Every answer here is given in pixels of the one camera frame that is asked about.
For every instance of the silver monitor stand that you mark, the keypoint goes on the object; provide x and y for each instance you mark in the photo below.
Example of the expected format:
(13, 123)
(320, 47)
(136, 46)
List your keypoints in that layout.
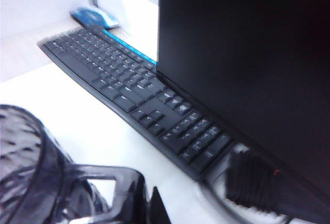
(214, 198)

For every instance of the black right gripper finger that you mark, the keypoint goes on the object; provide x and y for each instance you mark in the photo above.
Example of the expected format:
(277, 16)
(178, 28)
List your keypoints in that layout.
(158, 211)

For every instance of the black power adapter brick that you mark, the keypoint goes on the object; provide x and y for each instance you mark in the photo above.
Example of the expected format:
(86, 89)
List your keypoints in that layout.
(247, 177)

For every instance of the black computer monitor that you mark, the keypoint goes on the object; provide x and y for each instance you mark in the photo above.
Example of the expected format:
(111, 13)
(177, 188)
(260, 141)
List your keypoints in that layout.
(245, 54)

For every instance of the blue and white mouse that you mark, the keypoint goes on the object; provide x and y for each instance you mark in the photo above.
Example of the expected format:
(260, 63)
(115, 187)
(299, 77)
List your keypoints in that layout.
(90, 16)

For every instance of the black computer keyboard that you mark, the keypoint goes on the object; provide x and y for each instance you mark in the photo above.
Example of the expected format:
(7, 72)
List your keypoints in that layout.
(116, 85)

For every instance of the white partition panel with rail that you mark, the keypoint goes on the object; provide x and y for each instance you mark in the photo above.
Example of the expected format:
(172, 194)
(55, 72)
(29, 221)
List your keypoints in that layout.
(123, 7)

